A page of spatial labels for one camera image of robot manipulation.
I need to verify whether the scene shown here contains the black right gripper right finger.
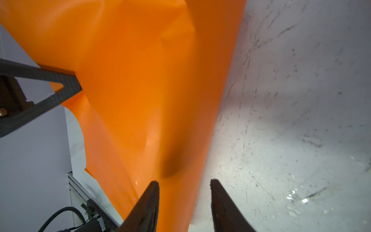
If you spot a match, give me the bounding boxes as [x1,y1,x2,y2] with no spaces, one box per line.
[210,179,256,232]

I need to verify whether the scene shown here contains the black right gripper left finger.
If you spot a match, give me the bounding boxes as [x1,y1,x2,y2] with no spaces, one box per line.
[116,181,159,232]

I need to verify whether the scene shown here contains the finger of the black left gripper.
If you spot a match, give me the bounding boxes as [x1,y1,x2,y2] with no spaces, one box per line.
[1,59,82,137]

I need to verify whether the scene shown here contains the orange wrapping paper sheet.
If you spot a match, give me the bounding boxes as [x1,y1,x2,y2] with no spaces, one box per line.
[1,1,246,232]

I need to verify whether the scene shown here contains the aluminium front rail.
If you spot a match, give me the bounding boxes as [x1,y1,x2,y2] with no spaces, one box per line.
[68,172,123,232]

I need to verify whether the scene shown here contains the black corrugated cable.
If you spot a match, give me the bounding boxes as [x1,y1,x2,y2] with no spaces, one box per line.
[37,206,86,232]

